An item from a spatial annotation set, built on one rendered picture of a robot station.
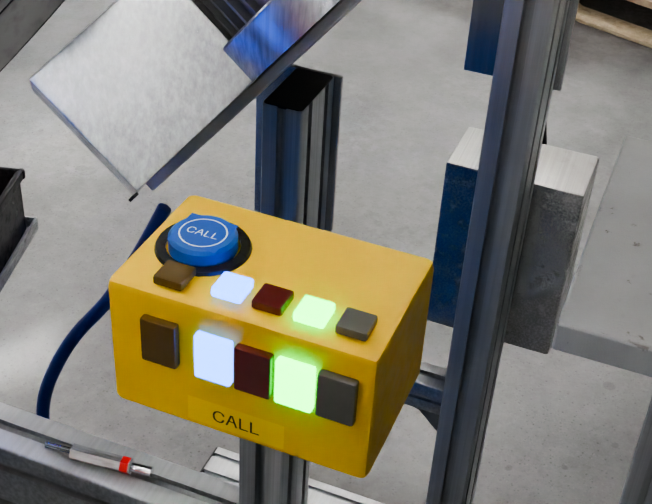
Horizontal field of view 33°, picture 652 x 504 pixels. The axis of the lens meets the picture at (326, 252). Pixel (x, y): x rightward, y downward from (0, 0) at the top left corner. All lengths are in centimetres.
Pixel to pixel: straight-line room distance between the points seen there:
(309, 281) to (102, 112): 40
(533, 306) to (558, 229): 11
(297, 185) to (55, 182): 162
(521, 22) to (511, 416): 122
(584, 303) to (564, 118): 218
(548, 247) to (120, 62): 51
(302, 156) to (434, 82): 211
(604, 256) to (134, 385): 53
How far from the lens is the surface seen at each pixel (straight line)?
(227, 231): 62
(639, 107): 327
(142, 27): 97
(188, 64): 97
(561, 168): 120
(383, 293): 60
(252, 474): 71
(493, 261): 112
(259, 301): 58
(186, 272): 60
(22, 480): 83
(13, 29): 109
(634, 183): 116
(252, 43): 94
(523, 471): 202
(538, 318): 126
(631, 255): 105
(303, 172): 115
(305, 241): 63
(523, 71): 101
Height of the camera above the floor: 144
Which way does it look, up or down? 36 degrees down
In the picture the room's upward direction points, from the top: 4 degrees clockwise
